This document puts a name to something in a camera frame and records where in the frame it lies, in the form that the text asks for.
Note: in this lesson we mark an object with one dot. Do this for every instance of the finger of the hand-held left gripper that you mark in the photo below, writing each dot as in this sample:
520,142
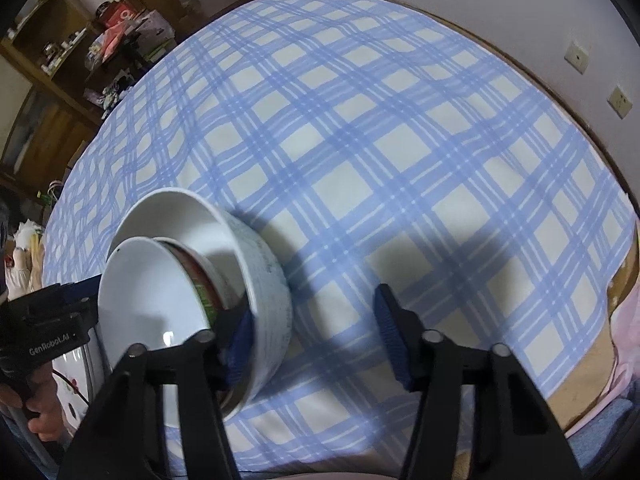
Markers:
85,287
35,302

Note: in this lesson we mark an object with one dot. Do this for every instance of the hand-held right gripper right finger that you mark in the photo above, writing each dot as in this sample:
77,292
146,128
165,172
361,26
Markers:
387,330

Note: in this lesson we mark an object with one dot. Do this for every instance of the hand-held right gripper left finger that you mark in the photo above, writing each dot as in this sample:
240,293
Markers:
242,340

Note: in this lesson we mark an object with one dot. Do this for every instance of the wide red patterned bowl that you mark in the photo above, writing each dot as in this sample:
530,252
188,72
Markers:
145,300

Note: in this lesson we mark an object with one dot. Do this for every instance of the large white bowl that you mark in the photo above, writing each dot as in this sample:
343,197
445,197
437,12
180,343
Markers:
260,280

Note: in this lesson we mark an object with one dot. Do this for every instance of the white cherry print plate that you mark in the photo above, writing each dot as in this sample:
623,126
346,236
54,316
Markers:
75,405

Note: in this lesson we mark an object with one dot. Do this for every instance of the person's left hand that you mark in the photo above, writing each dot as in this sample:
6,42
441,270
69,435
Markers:
47,410

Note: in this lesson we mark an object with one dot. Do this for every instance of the white pink plush doll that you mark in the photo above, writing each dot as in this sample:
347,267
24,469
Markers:
25,270

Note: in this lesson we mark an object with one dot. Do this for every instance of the blue plaid bed sheet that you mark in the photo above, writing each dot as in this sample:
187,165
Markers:
380,160

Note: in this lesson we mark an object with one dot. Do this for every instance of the small folding table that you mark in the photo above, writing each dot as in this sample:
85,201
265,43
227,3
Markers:
115,57

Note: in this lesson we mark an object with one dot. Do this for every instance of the wooden corner shelf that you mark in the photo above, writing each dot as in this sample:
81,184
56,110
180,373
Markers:
30,55

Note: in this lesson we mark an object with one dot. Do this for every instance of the pink cloth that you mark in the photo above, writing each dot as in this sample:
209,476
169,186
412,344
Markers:
627,350

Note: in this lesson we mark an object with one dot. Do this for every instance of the dark blue cloth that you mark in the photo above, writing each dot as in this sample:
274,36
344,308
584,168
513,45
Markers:
605,445

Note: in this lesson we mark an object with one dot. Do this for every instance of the white storage boxes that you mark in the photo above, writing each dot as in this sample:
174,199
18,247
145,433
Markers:
160,35

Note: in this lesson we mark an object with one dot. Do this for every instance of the red box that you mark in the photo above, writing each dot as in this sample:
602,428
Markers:
120,15

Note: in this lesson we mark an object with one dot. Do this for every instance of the wooden bed frame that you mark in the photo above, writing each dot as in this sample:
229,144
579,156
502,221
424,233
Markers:
590,375

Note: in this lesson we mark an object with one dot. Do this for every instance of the beige wall socket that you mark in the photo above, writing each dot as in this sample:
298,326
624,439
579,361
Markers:
620,101
577,57

